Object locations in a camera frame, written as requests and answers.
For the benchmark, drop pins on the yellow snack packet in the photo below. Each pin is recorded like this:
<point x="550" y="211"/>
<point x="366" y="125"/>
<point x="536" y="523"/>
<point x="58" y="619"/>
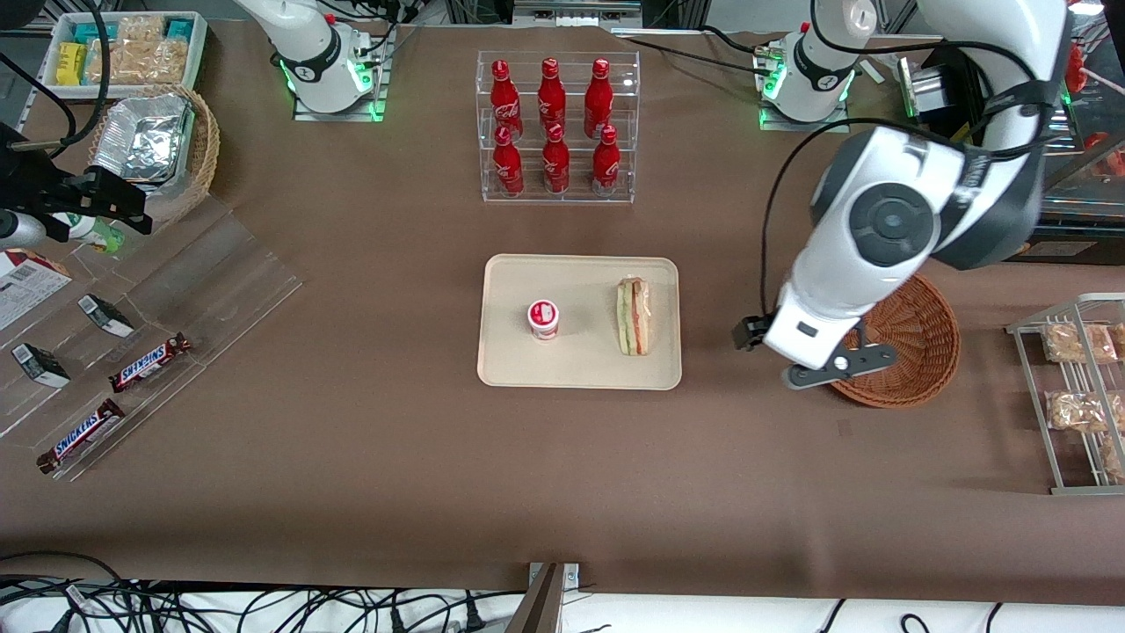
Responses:
<point x="72" y="63"/>

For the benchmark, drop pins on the clear acrylic bottle rack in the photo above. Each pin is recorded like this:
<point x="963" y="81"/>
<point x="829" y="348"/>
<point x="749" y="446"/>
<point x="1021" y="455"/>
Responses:
<point x="558" y="198"/>

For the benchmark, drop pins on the brown round wicker basket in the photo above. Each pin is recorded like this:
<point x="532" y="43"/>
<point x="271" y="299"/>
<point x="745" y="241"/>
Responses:
<point x="923" y="352"/>

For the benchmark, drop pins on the beige plastic serving tray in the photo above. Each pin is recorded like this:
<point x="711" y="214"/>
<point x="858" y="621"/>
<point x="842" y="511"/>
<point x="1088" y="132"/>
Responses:
<point x="580" y="290"/>

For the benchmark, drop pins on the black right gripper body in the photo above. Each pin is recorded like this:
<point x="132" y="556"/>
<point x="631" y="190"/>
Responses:
<point x="28" y="186"/>

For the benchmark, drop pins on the clear bag of crackers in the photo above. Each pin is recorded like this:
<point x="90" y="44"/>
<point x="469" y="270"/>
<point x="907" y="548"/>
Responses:
<point x="1079" y="343"/>
<point x="1114" y="459"/>
<point x="1077" y="411"/>

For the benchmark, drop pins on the brown Snickers bar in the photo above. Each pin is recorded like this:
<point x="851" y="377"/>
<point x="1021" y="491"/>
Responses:
<point x="81" y="437"/>
<point x="149" y="362"/>

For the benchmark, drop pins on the light wicker basket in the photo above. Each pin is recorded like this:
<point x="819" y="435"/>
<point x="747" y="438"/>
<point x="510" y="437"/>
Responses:
<point x="206" y="149"/>

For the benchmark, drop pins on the plastic-wrapped triangle sandwich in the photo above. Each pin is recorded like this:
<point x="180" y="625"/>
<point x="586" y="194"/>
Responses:
<point x="634" y="316"/>

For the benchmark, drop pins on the aluminium frame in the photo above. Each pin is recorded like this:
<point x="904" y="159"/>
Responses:
<point x="576" y="9"/>

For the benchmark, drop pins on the white red printed carton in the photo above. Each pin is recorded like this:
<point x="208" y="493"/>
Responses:
<point x="26" y="290"/>

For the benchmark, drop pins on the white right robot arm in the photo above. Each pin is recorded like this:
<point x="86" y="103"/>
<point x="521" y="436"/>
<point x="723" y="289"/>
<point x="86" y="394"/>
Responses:
<point x="312" y="61"/>

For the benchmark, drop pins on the black display case appliance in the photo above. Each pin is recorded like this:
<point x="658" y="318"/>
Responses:
<point x="1081" y="246"/>

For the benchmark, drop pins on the clear acrylic candy stand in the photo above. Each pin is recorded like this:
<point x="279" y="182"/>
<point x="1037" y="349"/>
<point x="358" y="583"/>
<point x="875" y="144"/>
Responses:
<point x="220" y="281"/>

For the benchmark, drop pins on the white yogurt cup red lid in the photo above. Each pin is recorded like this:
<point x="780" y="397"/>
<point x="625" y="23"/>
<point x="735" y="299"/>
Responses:
<point x="543" y="318"/>

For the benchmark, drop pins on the small black white box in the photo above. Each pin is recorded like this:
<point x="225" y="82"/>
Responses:
<point x="39" y="365"/>
<point x="105" y="316"/>

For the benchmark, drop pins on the clear cracker bag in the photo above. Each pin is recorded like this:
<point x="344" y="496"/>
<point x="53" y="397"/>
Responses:
<point x="141" y="63"/>
<point x="141" y="28"/>

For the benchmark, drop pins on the green white drink bottle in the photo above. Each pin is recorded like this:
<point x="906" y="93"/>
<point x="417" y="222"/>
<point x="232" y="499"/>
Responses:
<point x="92" y="233"/>

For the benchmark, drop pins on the teal snack packet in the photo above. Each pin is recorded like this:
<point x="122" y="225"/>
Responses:
<point x="180" y="29"/>
<point x="92" y="32"/>

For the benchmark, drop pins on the silver metal bracket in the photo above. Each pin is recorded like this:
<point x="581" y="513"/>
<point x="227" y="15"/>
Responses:
<point x="569" y="576"/>

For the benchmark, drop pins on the aluminium foil tray stack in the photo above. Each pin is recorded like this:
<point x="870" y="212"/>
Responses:
<point x="141" y="141"/>

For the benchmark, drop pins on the red cola bottle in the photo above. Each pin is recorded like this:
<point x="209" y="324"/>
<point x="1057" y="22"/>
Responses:
<point x="606" y="163"/>
<point x="555" y="163"/>
<point x="507" y="163"/>
<point x="552" y="92"/>
<point x="504" y="97"/>
<point x="598" y="92"/>

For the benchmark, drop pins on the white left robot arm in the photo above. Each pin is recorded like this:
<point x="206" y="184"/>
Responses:
<point x="831" y="290"/>

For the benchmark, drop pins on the white plastic bin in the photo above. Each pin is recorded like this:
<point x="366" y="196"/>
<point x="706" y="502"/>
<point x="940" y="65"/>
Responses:
<point x="200" y="53"/>

